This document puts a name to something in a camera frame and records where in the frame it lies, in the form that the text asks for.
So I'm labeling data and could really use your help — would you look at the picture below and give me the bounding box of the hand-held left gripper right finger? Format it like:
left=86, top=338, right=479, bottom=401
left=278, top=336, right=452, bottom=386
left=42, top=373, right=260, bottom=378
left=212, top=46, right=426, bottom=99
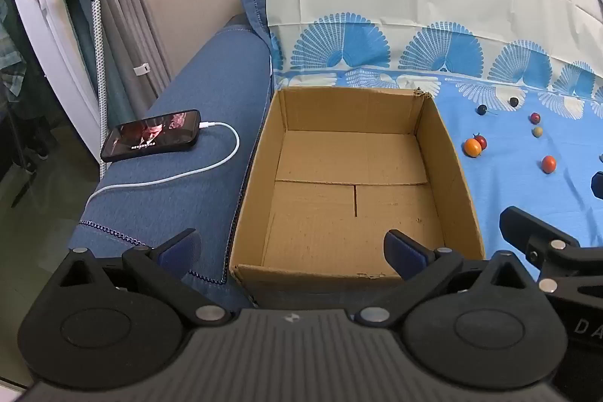
left=355, top=229, right=536, bottom=328

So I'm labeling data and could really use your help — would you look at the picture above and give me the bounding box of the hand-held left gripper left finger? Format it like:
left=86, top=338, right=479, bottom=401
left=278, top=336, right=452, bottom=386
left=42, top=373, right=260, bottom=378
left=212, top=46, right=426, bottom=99
left=51, top=228, right=231, bottom=328

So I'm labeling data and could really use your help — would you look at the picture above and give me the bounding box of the brown cardboard box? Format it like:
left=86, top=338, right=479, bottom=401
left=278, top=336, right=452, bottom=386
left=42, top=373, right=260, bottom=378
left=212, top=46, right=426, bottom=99
left=229, top=86, right=486, bottom=309

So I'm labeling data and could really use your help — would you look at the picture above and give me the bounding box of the black smartphone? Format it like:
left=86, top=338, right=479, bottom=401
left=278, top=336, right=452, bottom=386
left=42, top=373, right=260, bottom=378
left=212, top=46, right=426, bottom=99
left=100, top=109, right=202, bottom=164

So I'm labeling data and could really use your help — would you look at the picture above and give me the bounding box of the blue denim sofa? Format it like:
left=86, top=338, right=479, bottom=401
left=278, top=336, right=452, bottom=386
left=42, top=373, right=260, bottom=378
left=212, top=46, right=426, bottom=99
left=70, top=0, right=283, bottom=313

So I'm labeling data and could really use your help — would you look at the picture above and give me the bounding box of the teal curtain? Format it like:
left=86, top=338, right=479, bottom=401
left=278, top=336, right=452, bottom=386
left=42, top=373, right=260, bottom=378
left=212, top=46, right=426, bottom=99
left=59, top=0, right=102, bottom=101

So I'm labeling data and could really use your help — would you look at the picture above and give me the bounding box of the grey curtain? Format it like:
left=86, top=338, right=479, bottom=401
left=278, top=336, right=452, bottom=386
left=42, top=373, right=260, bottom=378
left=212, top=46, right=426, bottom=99
left=101, top=0, right=173, bottom=120

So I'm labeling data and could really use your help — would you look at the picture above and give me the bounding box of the plaid shirt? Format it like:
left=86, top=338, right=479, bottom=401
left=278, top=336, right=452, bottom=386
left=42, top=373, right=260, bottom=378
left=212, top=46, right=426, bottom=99
left=0, top=0, right=30, bottom=101

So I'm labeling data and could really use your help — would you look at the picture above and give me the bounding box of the white charging cable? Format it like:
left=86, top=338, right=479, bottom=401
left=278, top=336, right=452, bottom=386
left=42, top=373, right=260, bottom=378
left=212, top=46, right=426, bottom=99
left=85, top=121, right=241, bottom=219

